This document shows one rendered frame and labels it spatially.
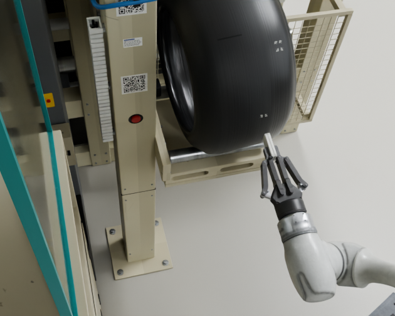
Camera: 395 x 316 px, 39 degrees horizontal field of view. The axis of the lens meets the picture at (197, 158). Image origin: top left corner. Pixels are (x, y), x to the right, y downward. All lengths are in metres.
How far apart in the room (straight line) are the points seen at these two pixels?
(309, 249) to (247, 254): 1.35
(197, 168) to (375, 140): 1.58
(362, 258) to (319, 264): 0.14
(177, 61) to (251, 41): 0.54
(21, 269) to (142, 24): 0.66
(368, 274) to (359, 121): 1.92
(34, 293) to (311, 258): 0.63
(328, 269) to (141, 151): 0.80
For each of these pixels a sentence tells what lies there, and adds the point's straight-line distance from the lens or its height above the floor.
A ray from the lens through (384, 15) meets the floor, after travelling 3.99.
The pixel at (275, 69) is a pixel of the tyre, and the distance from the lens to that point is 1.51.
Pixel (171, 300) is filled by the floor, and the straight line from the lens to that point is 2.57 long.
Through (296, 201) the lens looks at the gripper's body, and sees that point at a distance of 1.40.
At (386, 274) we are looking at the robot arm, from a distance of 1.41.
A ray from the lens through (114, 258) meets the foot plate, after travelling 2.64.
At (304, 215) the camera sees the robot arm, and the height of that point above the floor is 1.23.
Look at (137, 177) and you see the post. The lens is 2.00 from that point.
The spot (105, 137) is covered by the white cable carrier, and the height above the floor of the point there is 0.98.
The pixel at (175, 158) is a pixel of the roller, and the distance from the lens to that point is 1.81.
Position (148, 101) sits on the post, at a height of 1.13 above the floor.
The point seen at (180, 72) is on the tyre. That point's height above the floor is 0.97.
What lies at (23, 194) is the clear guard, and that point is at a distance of 0.65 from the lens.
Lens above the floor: 2.41
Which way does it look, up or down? 55 degrees down
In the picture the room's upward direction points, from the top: 7 degrees clockwise
